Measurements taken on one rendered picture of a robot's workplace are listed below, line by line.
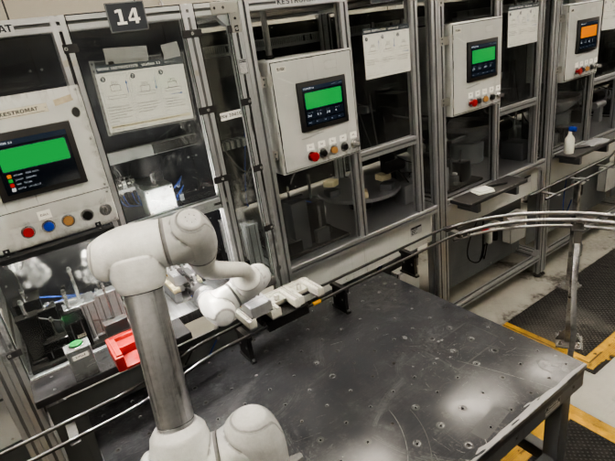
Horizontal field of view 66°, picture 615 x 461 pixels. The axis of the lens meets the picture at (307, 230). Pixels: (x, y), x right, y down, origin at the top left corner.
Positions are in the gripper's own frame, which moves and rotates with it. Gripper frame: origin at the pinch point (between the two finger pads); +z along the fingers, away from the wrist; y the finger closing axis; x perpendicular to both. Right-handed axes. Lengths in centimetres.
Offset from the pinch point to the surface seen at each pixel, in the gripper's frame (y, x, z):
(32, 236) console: 41, 47, -13
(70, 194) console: 50, 33, -12
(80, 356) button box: 1, 47, -27
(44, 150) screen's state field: 66, 36, -14
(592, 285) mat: -98, -260, -51
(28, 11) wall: 126, -18, 350
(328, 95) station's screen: 63, -74, -14
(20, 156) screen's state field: 66, 43, -14
